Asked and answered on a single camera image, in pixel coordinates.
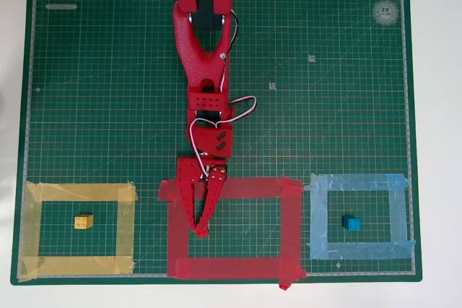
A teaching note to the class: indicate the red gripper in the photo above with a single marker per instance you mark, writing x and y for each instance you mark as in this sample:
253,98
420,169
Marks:
188,172

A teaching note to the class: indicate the red robot arm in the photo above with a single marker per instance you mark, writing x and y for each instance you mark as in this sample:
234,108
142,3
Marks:
202,66

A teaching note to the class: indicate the red tape square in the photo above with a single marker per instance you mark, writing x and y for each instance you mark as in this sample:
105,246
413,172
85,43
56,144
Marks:
178,243

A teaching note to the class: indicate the blue tape square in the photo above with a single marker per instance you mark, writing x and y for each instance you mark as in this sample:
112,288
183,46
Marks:
318,221

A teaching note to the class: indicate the yellow lego brick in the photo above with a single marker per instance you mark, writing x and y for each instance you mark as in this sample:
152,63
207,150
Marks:
83,222

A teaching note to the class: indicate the blue lego brick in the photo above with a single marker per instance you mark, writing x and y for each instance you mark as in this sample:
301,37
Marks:
351,223

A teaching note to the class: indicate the yellow tape square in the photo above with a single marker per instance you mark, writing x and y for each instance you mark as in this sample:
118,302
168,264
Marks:
32,228

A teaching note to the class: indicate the green cutting mat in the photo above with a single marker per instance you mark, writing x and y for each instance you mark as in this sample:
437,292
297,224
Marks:
108,88

